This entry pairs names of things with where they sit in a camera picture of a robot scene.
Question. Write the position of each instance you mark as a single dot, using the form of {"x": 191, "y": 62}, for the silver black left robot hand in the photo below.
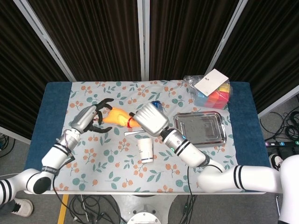
{"x": 84, "y": 119}

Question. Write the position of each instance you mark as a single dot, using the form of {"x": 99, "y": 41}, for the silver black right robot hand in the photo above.
{"x": 151, "y": 119}

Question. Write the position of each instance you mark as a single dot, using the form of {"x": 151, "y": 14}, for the orange rubber chicken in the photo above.
{"x": 115, "y": 116}

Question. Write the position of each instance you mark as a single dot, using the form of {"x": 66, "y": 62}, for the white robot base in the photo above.
{"x": 143, "y": 210}

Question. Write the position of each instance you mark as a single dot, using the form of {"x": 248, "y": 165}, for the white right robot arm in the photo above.
{"x": 245, "y": 179}

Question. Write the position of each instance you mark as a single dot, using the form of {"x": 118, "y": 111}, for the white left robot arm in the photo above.
{"x": 53, "y": 158}

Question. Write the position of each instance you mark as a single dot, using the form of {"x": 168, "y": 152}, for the rectangular metal tray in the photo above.
{"x": 201, "y": 130}

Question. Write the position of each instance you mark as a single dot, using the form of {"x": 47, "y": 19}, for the blue and silver can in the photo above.
{"x": 158, "y": 105}

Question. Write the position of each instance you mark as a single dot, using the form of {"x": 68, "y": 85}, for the white paper cup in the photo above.
{"x": 145, "y": 150}

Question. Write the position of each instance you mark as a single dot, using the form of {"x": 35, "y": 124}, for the blue table mat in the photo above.
{"x": 50, "y": 105}

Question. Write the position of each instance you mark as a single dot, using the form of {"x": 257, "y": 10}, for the floral tablecloth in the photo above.
{"x": 105, "y": 163}

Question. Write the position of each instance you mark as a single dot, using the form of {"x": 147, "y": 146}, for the bag of colourful blocks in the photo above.
{"x": 215, "y": 100}

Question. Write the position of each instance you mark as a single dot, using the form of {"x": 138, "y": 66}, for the white paper card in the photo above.
{"x": 211, "y": 81}

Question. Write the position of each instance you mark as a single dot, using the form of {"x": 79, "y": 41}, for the white shoe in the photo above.
{"x": 22, "y": 207}
{"x": 275, "y": 161}

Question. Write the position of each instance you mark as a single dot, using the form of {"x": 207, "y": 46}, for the black power strip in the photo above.
{"x": 283, "y": 143}

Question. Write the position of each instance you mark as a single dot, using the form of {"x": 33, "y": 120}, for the white partition base rail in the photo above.
{"x": 12, "y": 135}
{"x": 278, "y": 101}

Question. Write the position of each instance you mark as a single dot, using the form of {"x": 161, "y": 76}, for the white partition post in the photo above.
{"x": 46, "y": 42}
{"x": 143, "y": 39}
{"x": 225, "y": 39}

